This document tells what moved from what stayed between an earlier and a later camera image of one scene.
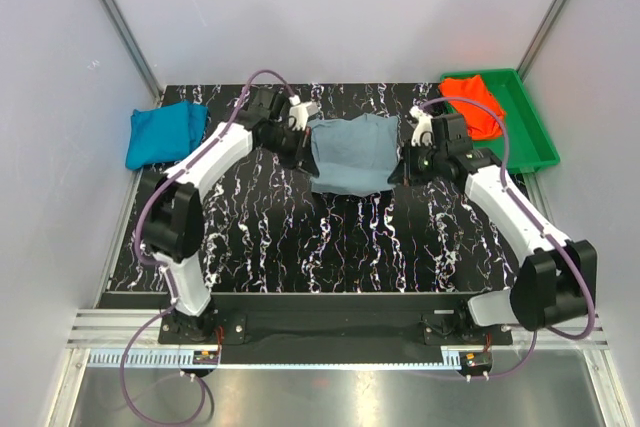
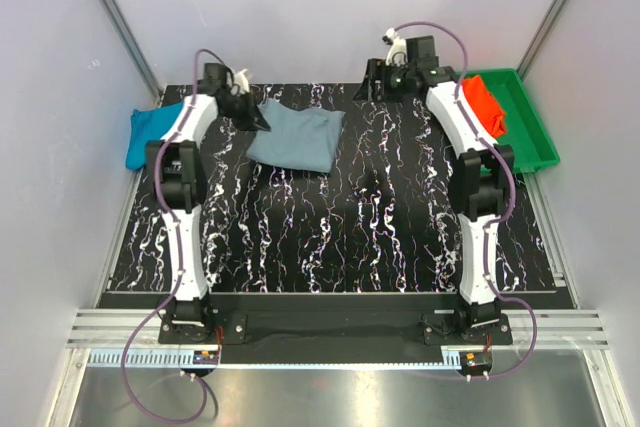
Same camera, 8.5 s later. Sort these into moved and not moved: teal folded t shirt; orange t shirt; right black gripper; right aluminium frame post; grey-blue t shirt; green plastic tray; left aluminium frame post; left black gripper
Moved: left black gripper; right black gripper; grey-blue t shirt
Not moved: orange t shirt; teal folded t shirt; left aluminium frame post; right aluminium frame post; green plastic tray
